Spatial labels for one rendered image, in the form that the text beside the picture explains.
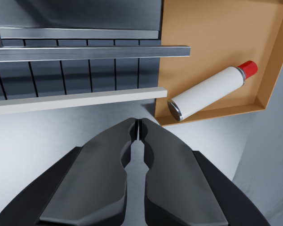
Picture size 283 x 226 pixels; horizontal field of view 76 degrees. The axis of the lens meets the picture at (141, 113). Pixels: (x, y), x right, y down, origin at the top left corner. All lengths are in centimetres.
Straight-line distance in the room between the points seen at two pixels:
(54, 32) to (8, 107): 11
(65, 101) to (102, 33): 11
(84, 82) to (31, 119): 13
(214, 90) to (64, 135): 31
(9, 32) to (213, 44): 35
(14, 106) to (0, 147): 16
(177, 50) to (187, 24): 16
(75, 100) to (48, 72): 6
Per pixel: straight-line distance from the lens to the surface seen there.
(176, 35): 38
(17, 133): 40
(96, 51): 20
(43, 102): 27
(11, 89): 31
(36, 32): 29
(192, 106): 38
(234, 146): 65
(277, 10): 54
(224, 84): 41
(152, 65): 31
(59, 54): 20
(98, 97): 27
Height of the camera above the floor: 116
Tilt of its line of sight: 56 degrees down
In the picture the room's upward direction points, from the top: 143 degrees clockwise
